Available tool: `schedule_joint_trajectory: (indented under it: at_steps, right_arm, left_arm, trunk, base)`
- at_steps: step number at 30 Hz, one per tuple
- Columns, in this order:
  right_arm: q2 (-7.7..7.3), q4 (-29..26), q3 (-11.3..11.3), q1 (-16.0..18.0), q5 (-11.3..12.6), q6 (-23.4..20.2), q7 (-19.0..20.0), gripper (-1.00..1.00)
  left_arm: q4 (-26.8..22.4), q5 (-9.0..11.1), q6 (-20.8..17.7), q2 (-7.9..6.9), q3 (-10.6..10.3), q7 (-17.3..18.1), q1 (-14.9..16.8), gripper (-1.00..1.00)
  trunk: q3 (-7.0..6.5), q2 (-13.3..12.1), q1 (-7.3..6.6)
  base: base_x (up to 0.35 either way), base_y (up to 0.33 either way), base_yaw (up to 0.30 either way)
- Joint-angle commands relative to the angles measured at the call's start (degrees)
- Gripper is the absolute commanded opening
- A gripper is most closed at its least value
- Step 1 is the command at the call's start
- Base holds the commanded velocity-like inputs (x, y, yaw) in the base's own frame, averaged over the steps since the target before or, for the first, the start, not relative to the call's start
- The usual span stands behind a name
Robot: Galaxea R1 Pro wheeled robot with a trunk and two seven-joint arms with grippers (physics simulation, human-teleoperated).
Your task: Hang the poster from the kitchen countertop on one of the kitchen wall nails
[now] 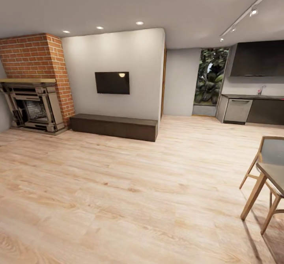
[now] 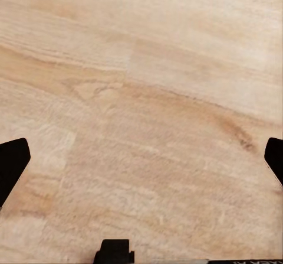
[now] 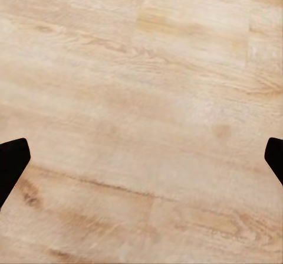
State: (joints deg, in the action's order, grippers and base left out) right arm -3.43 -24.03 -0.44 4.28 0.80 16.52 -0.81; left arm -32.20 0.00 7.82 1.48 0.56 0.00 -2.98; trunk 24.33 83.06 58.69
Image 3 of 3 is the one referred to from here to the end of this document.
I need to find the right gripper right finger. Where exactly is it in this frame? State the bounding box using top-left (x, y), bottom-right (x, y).
top-left (264, 138), bottom-right (283, 185)

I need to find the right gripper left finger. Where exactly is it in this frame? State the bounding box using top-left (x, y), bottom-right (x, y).
top-left (0, 138), bottom-right (31, 209)

